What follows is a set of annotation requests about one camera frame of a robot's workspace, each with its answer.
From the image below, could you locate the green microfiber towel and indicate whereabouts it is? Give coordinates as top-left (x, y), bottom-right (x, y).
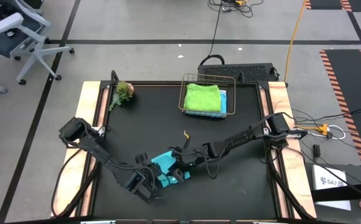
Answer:
top-left (183, 82), bottom-right (223, 113)

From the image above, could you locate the grey office chair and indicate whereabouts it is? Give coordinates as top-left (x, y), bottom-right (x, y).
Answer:
top-left (0, 0), bottom-right (76, 86)

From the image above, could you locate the black frame strut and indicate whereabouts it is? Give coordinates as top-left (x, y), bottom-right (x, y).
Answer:
top-left (269, 146), bottom-right (314, 220)
top-left (55, 146), bottom-right (104, 218)

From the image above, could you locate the black frame post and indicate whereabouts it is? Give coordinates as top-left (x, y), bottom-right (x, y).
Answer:
top-left (110, 69), bottom-right (121, 91)

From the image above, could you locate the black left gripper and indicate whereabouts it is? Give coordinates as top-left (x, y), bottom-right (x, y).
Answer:
top-left (133, 152), bottom-right (162, 205)

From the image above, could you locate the black metal beam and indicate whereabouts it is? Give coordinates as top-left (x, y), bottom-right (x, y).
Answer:
top-left (310, 181), bottom-right (361, 203)

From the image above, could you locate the light blue microfiber towel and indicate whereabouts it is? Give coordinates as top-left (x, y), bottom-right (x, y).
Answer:
top-left (185, 89), bottom-right (228, 118)

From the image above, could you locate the wooden side board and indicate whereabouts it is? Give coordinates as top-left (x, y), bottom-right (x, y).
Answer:
top-left (260, 81), bottom-right (318, 219)
top-left (50, 81), bottom-right (110, 218)

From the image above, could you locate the tangled floor cable bundle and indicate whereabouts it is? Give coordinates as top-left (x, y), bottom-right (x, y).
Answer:
top-left (208, 0), bottom-right (265, 19)

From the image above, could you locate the black perforated computer case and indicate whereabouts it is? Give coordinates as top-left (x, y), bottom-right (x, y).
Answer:
top-left (198, 63), bottom-right (277, 83)

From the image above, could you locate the white power strip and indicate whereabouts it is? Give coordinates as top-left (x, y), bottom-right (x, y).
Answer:
top-left (286, 129), bottom-right (308, 138)

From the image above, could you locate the yellow power cable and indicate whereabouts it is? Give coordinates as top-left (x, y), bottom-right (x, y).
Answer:
top-left (283, 0), bottom-right (308, 83)

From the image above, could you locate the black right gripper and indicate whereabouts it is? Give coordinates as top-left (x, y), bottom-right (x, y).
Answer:
top-left (169, 146), bottom-right (207, 184)

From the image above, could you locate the gold wire basket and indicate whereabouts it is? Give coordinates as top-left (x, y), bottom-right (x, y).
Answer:
top-left (178, 72), bottom-right (237, 119)

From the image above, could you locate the yellow plug adapter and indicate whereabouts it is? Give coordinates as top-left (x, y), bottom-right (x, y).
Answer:
top-left (310, 123), bottom-right (330, 137)

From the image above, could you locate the teal microfiber towel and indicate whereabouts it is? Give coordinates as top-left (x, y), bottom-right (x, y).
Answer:
top-left (151, 151), bottom-right (191, 188)

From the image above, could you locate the white printed paper box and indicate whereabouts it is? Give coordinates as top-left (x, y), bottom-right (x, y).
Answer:
top-left (311, 164), bottom-right (352, 212)

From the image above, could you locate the small potted green plant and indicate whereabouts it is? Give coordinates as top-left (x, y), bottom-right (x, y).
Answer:
top-left (108, 80), bottom-right (136, 112)

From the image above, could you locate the black supply cable loop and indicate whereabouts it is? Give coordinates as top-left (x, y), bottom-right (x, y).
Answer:
top-left (50, 143), bottom-right (90, 218)

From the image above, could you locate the white cable loop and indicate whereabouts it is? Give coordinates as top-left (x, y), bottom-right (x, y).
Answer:
top-left (327, 124), bottom-right (347, 141)

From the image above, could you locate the black hanging power cable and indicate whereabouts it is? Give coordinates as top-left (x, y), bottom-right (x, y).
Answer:
top-left (199, 0), bottom-right (227, 67)

